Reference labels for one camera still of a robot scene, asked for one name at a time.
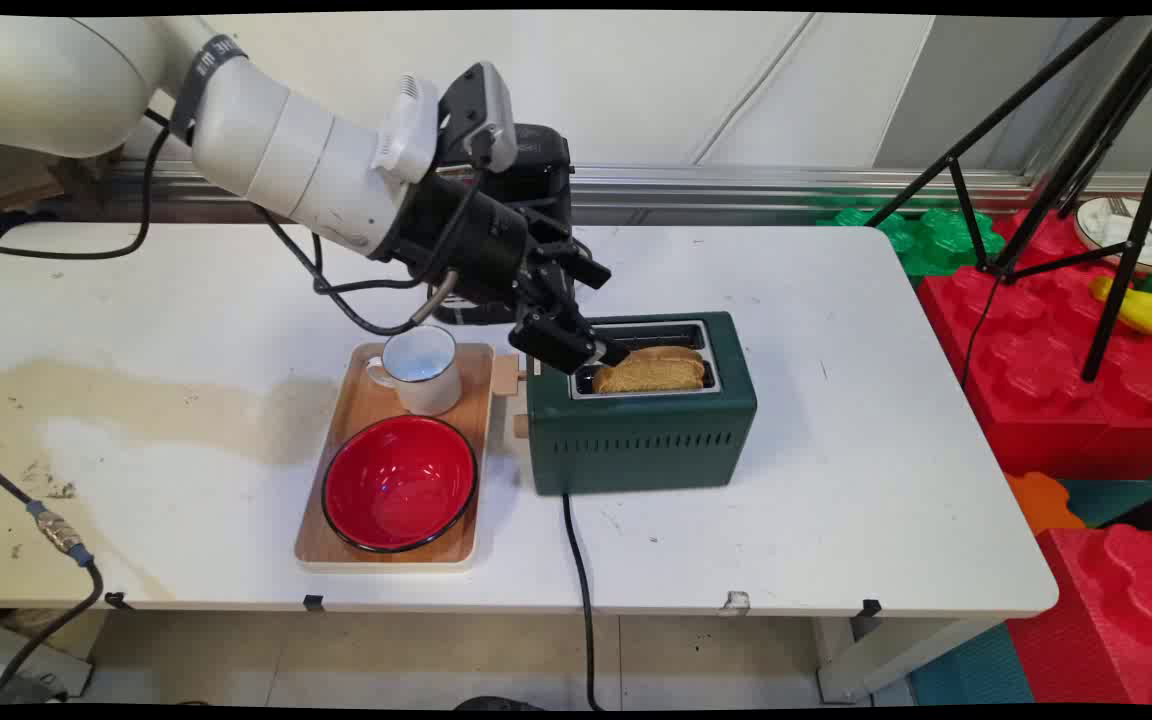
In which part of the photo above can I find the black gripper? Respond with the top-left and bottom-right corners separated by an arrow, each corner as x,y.
374,170 -> 633,377

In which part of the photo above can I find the toasted bread slice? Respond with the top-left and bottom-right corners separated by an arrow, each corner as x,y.
591,345 -> 709,395

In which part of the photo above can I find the black kitchen appliance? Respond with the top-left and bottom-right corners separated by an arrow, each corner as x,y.
433,124 -> 577,327

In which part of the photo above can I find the dark green toaster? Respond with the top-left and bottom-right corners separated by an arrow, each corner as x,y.
492,311 -> 760,498

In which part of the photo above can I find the white enamel mug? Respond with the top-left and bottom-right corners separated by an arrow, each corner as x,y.
365,324 -> 464,418

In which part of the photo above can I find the wooden serving tray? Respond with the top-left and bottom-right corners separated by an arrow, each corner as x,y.
293,341 -> 498,574

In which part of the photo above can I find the red bowl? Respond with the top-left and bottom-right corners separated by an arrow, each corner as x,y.
321,414 -> 481,555

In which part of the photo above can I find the green foam block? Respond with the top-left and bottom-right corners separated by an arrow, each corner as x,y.
814,206 -> 1009,278

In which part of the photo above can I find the large red foam block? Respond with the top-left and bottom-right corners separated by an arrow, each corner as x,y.
914,208 -> 1152,481

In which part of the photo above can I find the white table leg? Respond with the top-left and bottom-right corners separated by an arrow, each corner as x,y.
814,614 -> 1005,705

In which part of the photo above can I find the orange foam piece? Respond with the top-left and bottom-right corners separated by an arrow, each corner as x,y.
1003,471 -> 1089,537

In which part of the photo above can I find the teal foam mat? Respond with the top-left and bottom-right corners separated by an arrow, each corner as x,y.
908,622 -> 1037,707

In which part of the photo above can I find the white dish with fork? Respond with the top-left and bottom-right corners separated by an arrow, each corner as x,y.
1073,196 -> 1152,275

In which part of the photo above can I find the black tripod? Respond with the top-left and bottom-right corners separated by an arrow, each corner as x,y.
864,14 -> 1152,385

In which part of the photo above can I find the yellow toy banana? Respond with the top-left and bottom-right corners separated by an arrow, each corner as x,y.
1089,276 -> 1152,347

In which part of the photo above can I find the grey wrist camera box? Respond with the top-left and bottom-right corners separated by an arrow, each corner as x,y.
433,62 -> 519,176

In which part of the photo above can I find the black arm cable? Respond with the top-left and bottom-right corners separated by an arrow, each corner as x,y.
0,108 -> 485,338

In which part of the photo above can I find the black toaster power cord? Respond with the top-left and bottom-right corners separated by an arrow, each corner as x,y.
562,492 -> 605,711

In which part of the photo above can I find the black velcro strap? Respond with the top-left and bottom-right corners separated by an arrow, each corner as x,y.
169,35 -> 249,147

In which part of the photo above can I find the black cable with metal connector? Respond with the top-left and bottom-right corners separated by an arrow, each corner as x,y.
0,443 -> 107,706

